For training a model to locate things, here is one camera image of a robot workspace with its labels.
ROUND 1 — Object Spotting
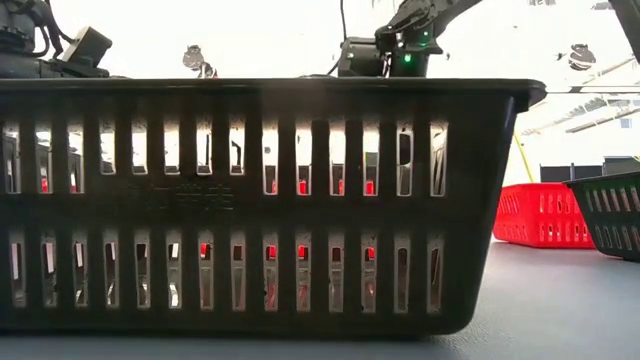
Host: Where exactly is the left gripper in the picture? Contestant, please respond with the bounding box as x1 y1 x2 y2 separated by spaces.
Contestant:
0 53 112 80

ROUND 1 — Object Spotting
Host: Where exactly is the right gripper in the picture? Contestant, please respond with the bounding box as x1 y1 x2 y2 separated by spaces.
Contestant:
337 36 389 79

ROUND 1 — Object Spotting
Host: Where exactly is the red slotted plastic basket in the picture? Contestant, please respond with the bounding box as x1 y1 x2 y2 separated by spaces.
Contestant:
199 178 377 311
492 181 597 250

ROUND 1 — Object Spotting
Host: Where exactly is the green slotted plastic basket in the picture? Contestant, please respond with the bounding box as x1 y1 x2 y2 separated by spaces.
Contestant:
563 171 640 263

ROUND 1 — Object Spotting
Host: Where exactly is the large black slotted plastic basket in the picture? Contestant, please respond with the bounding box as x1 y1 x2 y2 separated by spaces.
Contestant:
0 76 548 337

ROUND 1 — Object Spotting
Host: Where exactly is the grey ceiling fixture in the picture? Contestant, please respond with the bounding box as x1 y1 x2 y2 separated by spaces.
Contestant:
181 44 219 79
556 43 598 72

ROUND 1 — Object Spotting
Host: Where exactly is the dark partition panel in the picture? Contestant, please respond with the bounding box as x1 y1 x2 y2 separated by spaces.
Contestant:
539 164 604 184

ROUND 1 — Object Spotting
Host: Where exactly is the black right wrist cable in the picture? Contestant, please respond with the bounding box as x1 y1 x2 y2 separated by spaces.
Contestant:
327 0 350 77

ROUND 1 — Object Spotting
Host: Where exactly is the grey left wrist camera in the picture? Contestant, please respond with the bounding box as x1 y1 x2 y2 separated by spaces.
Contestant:
60 25 114 70

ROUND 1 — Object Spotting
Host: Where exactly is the yellow cable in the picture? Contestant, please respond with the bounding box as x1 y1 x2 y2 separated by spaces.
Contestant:
512 130 537 185

